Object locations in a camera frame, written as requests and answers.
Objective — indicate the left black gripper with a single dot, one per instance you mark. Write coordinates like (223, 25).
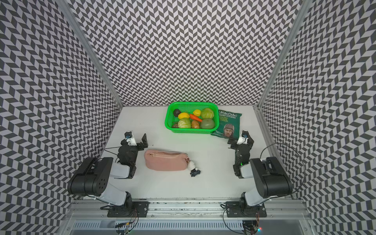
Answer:
(138, 145)

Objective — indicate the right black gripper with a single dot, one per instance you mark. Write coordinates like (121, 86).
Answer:
(240, 145)

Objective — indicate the pink corduroy pouch bag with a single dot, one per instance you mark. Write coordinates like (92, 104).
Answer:
(166, 161)

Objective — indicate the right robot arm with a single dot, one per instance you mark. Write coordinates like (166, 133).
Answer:
(270, 178)

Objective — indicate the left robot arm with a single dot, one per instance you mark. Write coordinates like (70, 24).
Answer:
(93, 175)

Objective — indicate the green chips bag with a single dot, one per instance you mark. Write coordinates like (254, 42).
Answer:
(229, 125)

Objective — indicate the green apple toy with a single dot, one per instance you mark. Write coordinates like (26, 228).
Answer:
(207, 123)

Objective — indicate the green cabbage toy back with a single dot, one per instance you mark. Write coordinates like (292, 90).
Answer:
(207, 113)

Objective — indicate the green cabbage toy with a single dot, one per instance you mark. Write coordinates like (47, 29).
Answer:
(207, 113)
(184, 123)

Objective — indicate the brown potato toy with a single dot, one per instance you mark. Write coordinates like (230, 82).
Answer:
(195, 124)

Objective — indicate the yellow lemon toy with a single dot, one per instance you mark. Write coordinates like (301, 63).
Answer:
(197, 112)

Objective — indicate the green cabbage toy front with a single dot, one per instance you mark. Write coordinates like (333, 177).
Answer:
(184, 123)

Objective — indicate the dark avocado toy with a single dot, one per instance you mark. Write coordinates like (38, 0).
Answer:
(176, 112)

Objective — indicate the green plastic basket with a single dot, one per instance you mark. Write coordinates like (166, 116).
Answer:
(171, 122)

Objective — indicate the orange carrot toy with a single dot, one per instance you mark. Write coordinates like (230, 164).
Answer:
(193, 117)

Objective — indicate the yellow bell pepper toy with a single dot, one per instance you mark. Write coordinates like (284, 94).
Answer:
(183, 115)

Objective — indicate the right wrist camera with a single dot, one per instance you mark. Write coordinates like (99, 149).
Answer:
(244, 138)

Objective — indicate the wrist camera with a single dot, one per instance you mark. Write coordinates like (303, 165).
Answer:
(129, 138)
(244, 138)

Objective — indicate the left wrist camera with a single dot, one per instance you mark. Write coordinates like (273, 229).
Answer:
(129, 138)

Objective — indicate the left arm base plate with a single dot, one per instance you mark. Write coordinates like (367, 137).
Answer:
(137, 209)

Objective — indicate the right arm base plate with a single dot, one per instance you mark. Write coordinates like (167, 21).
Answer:
(235, 210)

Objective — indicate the aluminium front rail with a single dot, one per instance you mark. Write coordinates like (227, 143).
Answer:
(205, 209)

